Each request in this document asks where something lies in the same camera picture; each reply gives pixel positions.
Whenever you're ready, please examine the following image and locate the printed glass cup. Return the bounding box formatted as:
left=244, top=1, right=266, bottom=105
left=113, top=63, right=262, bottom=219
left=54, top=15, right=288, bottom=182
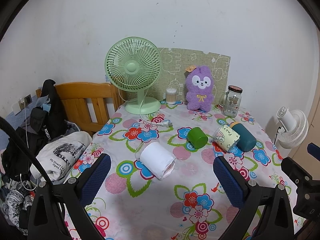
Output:
left=212, top=124, right=241, bottom=153

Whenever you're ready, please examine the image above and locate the glass jar mug with lid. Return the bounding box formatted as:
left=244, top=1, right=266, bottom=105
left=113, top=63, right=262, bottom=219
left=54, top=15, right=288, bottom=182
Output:
left=219, top=85, right=243, bottom=117

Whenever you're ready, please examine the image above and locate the wooden chair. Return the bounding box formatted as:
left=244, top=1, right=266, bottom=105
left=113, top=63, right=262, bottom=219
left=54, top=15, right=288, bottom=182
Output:
left=36, top=82, right=125, bottom=136

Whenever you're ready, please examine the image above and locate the black cable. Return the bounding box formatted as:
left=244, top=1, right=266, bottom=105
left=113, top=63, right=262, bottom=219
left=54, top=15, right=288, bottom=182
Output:
left=0, top=116, right=55, bottom=186

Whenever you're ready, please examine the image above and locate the pile of dark clothes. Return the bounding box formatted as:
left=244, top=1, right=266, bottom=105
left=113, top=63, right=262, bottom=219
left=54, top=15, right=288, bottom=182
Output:
left=0, top=126, right=40, bottom=233

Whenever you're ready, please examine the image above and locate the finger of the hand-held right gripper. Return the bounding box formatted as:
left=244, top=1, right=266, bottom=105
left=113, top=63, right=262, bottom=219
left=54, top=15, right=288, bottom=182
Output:
left=307, top=142, right=320, bottom=158

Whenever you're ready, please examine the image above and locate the cotton swab jar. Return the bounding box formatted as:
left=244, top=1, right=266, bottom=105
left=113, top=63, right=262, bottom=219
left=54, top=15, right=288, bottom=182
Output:
left=166, top=88, right=178, bottom=105

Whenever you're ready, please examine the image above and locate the floral tablecloth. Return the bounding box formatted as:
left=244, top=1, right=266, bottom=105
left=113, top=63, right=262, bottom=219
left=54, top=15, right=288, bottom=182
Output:
left=64, top=100, right=308, bottom=240

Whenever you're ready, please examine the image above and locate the purple plush toy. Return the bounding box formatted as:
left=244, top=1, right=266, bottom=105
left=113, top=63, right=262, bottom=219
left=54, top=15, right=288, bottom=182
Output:
left=185, top=65, right=214, bottom=111

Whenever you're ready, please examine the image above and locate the teal cup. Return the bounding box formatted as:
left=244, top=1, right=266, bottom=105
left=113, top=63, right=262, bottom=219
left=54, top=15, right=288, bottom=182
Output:
left=230, top=121, right=257, bottom=152

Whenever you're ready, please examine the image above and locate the white fan power cable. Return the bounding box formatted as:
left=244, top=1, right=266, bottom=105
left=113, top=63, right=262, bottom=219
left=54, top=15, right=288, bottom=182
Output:
left=139, top=97, right=173, bottom=128

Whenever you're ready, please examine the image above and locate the white printed shirt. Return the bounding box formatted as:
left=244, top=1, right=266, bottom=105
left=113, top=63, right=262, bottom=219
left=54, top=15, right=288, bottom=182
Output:
left=30, top=131, right=93, bottom=183

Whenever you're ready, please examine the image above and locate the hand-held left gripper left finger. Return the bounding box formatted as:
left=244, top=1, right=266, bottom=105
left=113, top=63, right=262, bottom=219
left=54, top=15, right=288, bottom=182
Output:
left=27, top=153, right=112, bottom=240

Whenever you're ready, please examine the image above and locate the white charger cable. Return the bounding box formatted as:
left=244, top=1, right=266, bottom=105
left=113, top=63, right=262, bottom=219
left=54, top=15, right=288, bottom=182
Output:
left=19, top=99, right=38, bottom=191

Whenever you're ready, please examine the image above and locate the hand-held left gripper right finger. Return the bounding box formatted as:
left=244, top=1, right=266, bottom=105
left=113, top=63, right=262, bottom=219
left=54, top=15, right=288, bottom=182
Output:
left=213, top=156, right=293, bottom=240

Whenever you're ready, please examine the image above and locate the green desk fan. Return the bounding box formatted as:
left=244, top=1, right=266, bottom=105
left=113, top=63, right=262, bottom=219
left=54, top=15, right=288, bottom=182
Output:
left=104, top=37, right=163, bottom=115

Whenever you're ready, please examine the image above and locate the white cup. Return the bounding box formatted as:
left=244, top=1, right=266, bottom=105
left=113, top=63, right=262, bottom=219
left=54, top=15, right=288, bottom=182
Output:
left=134, top=141, right=176, bottom=180

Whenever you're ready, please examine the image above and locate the black bag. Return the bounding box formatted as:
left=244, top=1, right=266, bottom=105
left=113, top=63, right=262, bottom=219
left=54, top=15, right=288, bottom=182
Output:
left=30, top=79, right=81, bottom=143

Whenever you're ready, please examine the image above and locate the wall socket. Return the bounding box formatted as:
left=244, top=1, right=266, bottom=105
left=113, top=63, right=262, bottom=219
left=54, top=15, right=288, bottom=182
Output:
left=12, top=94, right=33, bottom=115

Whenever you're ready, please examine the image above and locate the green cup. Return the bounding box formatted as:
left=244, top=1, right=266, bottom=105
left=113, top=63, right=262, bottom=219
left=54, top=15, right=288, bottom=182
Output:
left=187, top=127, right=208, bottom=150

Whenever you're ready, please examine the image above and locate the white standing fan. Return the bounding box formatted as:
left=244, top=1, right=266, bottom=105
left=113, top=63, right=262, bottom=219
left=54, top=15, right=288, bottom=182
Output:
left=274, top=106, right=309, bottom=148

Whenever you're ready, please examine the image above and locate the beige patterned mat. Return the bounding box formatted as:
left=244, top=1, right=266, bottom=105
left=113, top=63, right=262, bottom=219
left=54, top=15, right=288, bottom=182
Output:
left=150, top=47, right=232, bottom=103

